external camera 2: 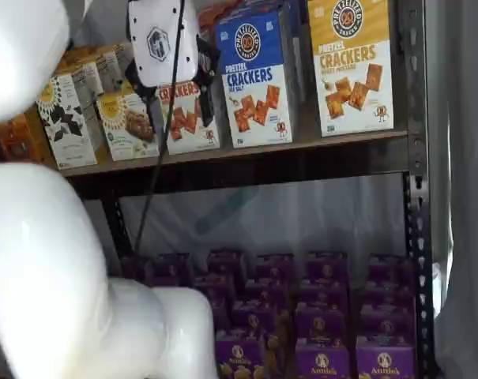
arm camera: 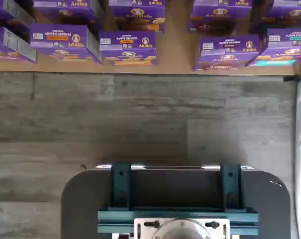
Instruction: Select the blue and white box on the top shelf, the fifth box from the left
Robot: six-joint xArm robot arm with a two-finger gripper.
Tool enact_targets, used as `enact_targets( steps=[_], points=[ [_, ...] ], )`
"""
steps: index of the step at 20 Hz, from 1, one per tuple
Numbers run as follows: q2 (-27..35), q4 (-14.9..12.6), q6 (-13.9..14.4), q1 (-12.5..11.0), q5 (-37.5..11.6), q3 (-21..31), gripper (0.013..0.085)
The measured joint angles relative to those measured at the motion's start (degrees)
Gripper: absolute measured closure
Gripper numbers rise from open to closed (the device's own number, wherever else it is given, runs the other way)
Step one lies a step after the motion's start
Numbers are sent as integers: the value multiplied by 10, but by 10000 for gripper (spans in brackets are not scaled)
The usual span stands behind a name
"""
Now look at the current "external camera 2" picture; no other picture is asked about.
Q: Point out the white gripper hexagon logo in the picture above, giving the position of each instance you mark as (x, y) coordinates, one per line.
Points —
(159, 43)

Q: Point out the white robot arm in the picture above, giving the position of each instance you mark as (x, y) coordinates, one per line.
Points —
(45, 256)

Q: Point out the orange white pretzel crackers box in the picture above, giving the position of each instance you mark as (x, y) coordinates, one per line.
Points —
(211, 15)
(187, 130)

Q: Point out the white yellow snack bar box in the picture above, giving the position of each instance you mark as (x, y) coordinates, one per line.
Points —
(114, 67)
(128, 130)

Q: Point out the blue white pretzel crackers box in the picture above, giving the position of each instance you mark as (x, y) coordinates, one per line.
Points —
(258, 79)
(297, 31)

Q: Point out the brown wooden shelf board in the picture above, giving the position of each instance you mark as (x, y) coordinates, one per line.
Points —
(302, 147)

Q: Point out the purple Annie's box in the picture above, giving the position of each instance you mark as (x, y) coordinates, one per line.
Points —
(321, 323)
(240, 355)
(388, 294)
(254, 320)
(171, 266)
(275, 265)
(386, 324)
(322, 361)
(390, 267)
(136, 268)
(385, 363)
(267, 290)
(326, 264)
(323, 293)
(215, 290)
(227, 261)

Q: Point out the dark orange snack box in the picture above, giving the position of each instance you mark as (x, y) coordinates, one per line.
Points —
(19, 142)

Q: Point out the yellow white pretzel crackers box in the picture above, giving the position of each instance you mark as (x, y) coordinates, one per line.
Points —
(353, 67)

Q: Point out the teal tape strip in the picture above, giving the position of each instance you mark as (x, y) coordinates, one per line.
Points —
(226, 211)

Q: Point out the translucent plastic sheet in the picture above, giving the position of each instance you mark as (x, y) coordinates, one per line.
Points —
(321, 217)

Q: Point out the grey plastic curtain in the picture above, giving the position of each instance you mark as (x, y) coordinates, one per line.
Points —
(464, 197)

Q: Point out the black metal shelf frame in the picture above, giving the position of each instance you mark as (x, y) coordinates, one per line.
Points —
(418, 237)

